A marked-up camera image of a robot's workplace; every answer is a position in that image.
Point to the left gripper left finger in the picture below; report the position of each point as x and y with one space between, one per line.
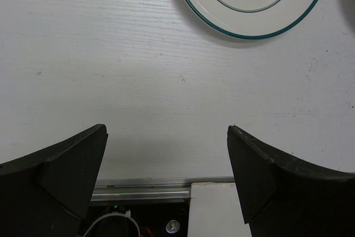
48 192

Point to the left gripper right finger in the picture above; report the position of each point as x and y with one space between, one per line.
282 195

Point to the aluminium rail frame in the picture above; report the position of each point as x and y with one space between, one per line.
149 189

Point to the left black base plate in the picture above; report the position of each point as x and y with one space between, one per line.
165 217

